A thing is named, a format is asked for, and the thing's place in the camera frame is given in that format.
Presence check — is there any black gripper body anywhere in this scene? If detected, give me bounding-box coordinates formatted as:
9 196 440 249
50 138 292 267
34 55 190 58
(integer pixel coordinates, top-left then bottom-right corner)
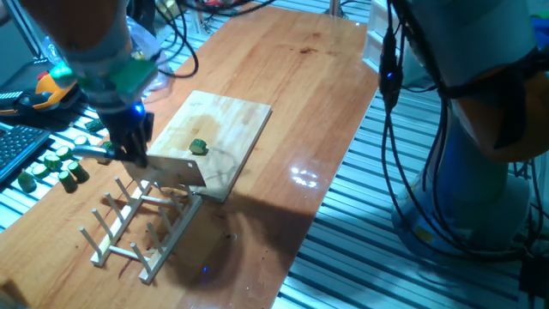
96 100 155 139

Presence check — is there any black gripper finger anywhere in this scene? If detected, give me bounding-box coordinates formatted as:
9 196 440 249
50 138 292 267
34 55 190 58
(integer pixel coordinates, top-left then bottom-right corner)
127 130 151 168
109 132 133 163

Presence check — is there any steel cleaver knife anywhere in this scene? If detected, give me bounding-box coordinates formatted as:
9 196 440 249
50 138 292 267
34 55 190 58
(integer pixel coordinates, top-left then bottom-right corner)
71 144 208 189

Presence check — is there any cucumber piece being chopped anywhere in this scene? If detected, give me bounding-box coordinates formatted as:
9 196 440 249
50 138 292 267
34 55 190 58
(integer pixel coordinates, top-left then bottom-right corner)
189 137 210 156

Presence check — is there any long bumpy cucumber chunk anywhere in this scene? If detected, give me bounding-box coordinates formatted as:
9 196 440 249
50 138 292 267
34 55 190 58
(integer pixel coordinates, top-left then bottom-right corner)
96 140 116 166

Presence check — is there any upright cucumber stub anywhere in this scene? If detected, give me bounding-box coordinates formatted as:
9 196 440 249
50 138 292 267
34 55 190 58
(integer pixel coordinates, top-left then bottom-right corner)
67 161 91 183
57 170 79 193

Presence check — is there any dark cucumber end piece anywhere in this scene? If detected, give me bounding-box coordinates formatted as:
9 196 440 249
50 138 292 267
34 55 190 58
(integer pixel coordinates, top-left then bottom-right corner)
17 170 38 194

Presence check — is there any wooden dish rack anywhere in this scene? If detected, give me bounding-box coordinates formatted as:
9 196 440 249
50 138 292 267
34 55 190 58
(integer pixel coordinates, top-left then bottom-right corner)
79 175 203 286

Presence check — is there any clear plastic bag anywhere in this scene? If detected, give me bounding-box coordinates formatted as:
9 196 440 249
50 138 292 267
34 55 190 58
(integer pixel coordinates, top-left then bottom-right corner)
40 16 172 94

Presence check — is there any black orange teach pendant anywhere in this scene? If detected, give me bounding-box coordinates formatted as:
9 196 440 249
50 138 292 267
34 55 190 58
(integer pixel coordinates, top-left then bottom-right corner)
0 70 85 119

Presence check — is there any light bamboo cutting board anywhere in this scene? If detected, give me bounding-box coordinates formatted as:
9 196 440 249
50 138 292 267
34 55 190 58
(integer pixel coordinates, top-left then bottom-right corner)
145 89 273 203

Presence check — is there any black computer keyboard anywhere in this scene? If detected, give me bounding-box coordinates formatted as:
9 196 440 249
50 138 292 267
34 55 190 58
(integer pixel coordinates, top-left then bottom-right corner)
0 124 51 184

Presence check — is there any large reddish wooden board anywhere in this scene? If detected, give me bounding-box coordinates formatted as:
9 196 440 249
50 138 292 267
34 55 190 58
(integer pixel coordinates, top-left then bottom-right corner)
0 2 381 309

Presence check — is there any white box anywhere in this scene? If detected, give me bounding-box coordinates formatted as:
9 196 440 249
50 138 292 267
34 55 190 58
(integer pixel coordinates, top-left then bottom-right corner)
362 0 413 87

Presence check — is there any grey metal frame bar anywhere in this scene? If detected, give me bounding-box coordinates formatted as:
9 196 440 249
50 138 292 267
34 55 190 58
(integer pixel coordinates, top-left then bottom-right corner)
3 0 44 59

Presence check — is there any tan frame post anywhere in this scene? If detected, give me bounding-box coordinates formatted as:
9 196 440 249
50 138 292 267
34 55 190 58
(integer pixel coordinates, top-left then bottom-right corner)
326 0 345 18

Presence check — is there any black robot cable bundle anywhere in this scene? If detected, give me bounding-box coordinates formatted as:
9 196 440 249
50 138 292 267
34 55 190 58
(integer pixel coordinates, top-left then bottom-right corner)
154 0 549 263

